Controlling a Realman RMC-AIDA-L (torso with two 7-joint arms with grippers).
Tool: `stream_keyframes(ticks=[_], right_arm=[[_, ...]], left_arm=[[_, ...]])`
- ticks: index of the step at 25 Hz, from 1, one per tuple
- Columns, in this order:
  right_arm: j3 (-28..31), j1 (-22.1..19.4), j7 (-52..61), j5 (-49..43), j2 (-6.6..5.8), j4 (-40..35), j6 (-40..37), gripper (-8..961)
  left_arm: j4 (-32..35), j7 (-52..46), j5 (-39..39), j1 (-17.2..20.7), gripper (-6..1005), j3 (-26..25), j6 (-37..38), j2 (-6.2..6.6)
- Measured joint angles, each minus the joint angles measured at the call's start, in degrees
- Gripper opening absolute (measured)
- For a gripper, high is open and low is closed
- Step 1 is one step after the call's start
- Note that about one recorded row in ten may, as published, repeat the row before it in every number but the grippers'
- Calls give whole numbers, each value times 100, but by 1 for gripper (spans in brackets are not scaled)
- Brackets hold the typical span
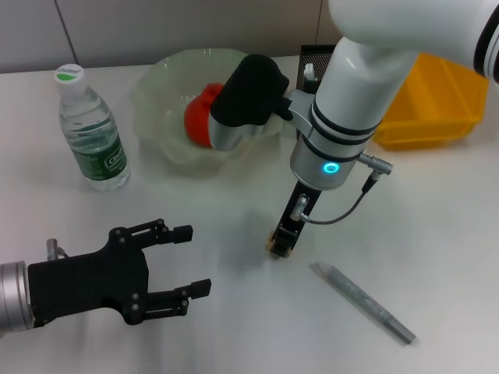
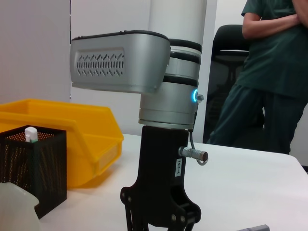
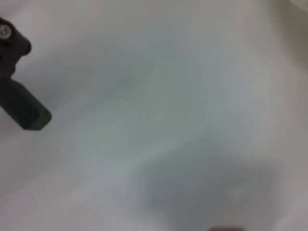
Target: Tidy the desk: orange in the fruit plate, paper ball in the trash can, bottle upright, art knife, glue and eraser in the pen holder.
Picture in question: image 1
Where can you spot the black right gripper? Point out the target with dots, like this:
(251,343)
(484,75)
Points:
(298,206)

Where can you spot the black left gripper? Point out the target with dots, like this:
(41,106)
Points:
(85,280)

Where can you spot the grey marker pen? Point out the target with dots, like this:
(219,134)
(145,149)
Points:
(362,300)

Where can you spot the clear green-label water bottle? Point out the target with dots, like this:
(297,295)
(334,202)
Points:
(97,156)

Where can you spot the mint green utility knife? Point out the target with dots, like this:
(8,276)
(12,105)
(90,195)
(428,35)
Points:
(310,72)

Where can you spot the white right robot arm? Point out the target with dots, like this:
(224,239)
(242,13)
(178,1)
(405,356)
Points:
(358,97)

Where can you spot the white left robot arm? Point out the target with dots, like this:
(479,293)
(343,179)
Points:
(13,296)

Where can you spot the translucent wavy fruit plate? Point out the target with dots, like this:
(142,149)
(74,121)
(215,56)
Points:
(163,152)

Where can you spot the black mesh pen holder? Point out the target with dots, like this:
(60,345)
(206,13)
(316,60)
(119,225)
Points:
(319,58)

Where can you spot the yellow plastic bin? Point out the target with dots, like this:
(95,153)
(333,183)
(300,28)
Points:
(432,117)

